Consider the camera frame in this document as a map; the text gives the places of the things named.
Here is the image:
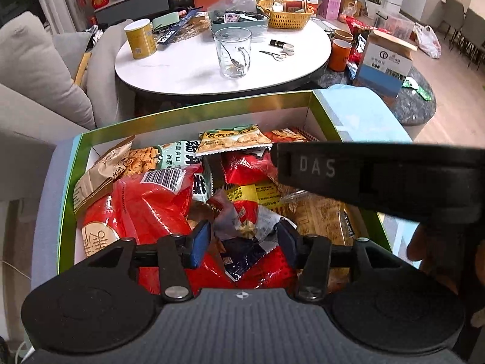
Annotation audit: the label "blue-grey storage tray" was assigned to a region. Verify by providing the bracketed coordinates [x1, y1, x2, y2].
[208, 0, 271, 35]

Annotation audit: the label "yellow can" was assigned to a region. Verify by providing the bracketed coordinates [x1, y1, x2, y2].
[124, 19, 158, 60]

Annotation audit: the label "glass measuring cup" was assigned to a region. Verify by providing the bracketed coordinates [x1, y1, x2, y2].
[213, 27, 253, 79]

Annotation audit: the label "red burger chips packet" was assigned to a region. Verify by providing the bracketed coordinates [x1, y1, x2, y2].
[222, 147, 283, 187]

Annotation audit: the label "orange snack packet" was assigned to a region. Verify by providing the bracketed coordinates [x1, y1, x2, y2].
[263, 128, 319, 144]

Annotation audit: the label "clear biscuit packet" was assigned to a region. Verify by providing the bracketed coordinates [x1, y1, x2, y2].
[282, 193, 366, 285]

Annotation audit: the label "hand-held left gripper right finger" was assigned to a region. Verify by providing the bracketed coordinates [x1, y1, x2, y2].
[278, 219, 417, 304]

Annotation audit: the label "brown white blue carton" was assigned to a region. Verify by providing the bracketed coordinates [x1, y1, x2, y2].
[352, 30, 418, 99]

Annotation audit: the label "metal spoon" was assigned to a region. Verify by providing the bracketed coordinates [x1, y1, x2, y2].
[222, 43, 249, 71]

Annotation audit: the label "clear plastic bin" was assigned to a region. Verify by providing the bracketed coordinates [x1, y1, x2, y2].
[375, 8, 416, 41]

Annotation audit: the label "silver navy snack packet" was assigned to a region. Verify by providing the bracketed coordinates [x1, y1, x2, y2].
[214, 197, 289, 283]

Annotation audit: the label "beige recliner sofa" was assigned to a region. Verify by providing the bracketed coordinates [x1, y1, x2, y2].
[0, 11, 135, 213]

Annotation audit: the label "green cardboard box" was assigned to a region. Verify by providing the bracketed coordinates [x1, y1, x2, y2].
[57, 90, 395, 278]

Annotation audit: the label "small green packet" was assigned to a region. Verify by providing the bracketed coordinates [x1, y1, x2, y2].
[402, 77, 433, 101]

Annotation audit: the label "pile of red snack bags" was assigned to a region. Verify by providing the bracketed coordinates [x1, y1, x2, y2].
[343, 17, 380, 65]

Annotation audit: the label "dark blue long packets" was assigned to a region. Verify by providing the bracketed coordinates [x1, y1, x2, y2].
[155, 9, 209, 46]

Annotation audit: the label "light green pouch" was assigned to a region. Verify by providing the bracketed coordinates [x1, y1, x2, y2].
[152, 11, 182, 31]

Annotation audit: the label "white cable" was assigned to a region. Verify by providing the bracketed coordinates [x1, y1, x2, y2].
[0, 258, 33, 282]

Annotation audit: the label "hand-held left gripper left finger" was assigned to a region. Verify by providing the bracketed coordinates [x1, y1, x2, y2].
[87, 219, 212, 304]

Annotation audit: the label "yellow woven basket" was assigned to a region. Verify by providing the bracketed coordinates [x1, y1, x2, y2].
[258, 0, 315, 30]

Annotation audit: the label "yellow nut snack packet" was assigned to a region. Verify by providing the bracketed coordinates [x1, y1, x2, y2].
[199, 125, 274, 156]

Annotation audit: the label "dark marble round table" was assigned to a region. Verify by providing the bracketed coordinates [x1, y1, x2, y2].
[314, 64, 437, 128]

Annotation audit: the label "round white table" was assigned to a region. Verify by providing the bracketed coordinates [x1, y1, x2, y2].
[115, 17, 333, 98]

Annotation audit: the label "small scissors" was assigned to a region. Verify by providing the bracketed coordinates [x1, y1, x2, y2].
[259, 50, 289, 62]

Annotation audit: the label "white plastic bag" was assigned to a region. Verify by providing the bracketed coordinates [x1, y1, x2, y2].
[413, 23, 442, 60]

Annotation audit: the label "large red cracker packet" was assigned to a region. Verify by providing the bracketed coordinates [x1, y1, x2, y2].
[78, 169, 236, 296]

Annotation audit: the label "grey dining chair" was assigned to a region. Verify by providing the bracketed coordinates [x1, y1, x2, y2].
[460, 8, 485, 69]
[440, 0, 467, 35]

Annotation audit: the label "pink box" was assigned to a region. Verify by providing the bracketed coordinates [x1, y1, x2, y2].
[317, 0, 342, 22]

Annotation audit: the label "kraft paper snack packet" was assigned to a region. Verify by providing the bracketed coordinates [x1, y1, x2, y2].
[73, 135, 136, 217]

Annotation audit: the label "person's right hand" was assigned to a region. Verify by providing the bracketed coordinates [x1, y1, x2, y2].
[407, 224, 457, 291]

